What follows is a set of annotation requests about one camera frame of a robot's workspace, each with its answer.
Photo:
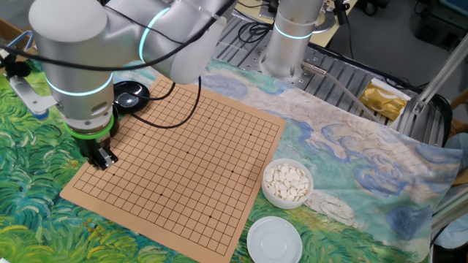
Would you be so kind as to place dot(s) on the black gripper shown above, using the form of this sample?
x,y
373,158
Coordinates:
x,y
91,146

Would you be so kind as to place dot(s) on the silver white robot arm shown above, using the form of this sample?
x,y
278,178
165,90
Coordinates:
x,y
73,47

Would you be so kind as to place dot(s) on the tan go board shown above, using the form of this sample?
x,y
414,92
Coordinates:
x,y
183,164

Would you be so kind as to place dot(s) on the black bowl lid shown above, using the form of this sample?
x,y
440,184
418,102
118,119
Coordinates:
x,y
133,98

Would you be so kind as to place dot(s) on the brown cardboard box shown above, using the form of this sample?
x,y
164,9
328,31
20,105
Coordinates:
x,y
7,33

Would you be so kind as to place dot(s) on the white go stones pile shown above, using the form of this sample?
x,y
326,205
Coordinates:
x,y
287,182

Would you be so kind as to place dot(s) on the white stone bowl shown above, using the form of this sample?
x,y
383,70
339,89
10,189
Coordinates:
x,y
285,204

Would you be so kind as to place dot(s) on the white bowl lid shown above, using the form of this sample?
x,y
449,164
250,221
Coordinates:
x,y
274,241

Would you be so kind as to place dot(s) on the painted landscape tablecloth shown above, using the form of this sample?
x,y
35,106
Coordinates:
x,y
329,146

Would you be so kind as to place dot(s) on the gold foil packet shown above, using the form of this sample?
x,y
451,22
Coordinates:
x,y
382,100

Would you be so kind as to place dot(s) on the light blue garment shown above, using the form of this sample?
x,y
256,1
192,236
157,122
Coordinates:
x,y
457,233

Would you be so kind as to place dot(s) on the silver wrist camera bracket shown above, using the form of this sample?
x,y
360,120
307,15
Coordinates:
x,y
29,95

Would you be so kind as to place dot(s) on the aluminium frame post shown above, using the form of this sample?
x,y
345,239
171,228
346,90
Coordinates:
x,y
449,208
438,76

